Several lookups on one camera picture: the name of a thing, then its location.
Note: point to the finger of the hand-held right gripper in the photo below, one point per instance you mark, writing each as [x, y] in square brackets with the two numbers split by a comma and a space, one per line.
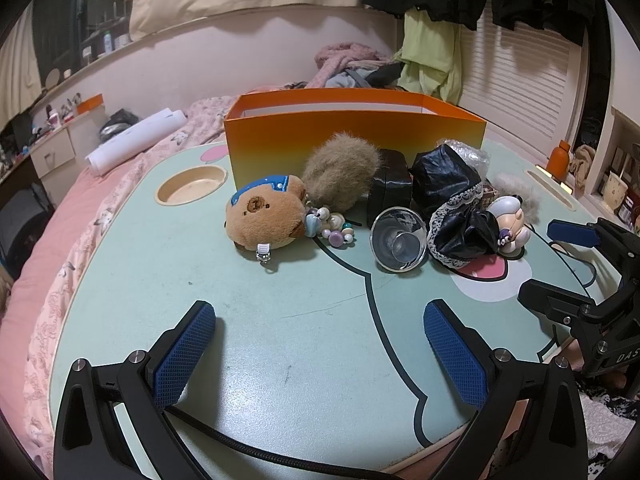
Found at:
[570, 232]
[555, 300]

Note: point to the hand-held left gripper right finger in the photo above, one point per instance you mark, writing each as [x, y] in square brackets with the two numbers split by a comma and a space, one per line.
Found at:
[452, 355]

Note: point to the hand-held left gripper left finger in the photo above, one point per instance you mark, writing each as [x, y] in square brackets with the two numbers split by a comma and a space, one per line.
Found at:
[187, 355]

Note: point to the white-haired doll figure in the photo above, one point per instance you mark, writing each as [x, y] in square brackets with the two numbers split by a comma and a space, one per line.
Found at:
[510, 220]

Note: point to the pale fluffy pompom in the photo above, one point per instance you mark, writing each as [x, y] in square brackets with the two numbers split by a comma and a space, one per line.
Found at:
[522, 186]

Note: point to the small brown patterned box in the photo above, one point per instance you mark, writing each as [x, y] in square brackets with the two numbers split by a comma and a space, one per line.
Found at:
[490, 191]

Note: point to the black lace scrunchie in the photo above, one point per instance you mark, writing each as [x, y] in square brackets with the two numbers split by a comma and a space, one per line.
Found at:
[465, 235]

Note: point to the brown bear plush blue cap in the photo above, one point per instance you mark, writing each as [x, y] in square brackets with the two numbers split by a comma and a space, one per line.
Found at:
[265, 215]

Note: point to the black pouch with red cross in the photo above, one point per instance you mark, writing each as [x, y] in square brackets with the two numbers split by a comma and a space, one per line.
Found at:
[390, 185]

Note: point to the brown fluffy pompom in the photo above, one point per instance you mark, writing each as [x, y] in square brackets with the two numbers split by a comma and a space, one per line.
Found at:
[340, 170]

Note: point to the orange cardboard box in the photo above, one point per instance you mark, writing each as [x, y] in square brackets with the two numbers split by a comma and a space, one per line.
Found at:
[350, 130]

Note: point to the beige cloth bundle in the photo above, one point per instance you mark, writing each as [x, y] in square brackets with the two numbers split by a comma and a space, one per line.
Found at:
[583, 162]

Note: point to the orange bottle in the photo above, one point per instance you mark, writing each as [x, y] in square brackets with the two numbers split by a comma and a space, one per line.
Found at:
[559, 160]

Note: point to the white shelf unit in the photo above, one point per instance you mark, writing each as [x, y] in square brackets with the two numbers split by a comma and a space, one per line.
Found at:
[605, 150]

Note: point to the black white patterned cloth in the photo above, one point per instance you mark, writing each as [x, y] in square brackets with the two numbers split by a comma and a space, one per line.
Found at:
[605, 420]

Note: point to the pink floral blanket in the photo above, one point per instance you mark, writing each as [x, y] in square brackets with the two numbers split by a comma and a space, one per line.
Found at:
[75, 270]

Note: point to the white window blinds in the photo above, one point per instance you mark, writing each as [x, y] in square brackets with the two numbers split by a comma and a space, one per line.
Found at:
[520, 85]

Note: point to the white paper roll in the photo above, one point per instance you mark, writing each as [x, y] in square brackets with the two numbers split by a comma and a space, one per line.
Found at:
[135, 142]

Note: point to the yellow-green hanging garment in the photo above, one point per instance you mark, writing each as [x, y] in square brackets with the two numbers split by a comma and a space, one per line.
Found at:
[430, 55]

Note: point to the grey black plastic bag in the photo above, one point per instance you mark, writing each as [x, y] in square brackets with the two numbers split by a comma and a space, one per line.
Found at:
[119, 124]

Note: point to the white nightstand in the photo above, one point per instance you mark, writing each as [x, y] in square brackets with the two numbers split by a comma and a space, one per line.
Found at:
[52, 152]

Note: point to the small orange desk box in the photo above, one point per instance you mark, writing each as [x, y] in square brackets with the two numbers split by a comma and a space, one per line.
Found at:
[90, 104]

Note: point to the pile of clothes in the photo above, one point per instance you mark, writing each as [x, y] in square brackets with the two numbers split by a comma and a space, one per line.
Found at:
[345, 62]

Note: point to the white bottle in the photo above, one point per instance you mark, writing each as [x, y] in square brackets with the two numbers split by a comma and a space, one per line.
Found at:
[106, 43]

